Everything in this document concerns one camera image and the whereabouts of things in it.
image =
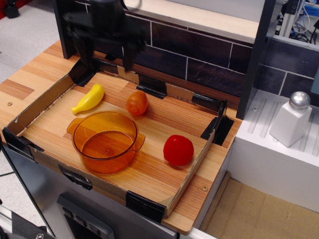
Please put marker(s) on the white toy sink drainboard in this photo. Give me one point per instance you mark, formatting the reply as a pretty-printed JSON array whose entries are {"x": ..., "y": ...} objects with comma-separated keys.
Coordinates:
[{"x": 262, "y": 162}]

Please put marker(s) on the yellow toy banana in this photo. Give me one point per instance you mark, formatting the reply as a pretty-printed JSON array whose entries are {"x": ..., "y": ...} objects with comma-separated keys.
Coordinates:
[{"x": 90, "y": 100}]

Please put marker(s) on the white salt shaker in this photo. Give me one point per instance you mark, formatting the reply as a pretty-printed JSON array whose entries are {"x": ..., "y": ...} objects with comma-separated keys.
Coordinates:
[{"x": 291, "y": 121}]

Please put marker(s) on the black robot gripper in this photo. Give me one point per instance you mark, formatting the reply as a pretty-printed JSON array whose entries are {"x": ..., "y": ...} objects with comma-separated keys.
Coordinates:
[{"x": 105, "y": 22}]

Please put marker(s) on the orange transparent plastic pot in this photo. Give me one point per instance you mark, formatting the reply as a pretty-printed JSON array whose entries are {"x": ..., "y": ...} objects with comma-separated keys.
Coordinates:
[{"x": 107, "y": 141}]

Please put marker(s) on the orange toy carrot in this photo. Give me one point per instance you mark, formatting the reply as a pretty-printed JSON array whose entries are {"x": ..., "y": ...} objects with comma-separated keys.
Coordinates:
[{"x": 137, "y": 103}]

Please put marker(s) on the silver toy oven front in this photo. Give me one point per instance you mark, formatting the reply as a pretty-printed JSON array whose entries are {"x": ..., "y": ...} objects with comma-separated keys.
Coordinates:
[{"x": 71, "y": 211}]

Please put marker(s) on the cardboard fence with black tape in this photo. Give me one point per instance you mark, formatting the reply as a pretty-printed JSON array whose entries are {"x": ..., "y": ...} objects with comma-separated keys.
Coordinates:
[{"x": 35, "y": 111}]

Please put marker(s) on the wooden shelf with dark posts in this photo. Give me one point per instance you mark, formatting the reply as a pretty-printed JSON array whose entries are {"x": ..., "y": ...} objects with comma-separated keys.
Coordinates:
[{"x": 215, "y": 23}]

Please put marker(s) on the red toy tomato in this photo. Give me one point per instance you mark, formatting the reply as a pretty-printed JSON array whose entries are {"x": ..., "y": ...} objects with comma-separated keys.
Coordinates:
[{"x": 178, "y": 150}]

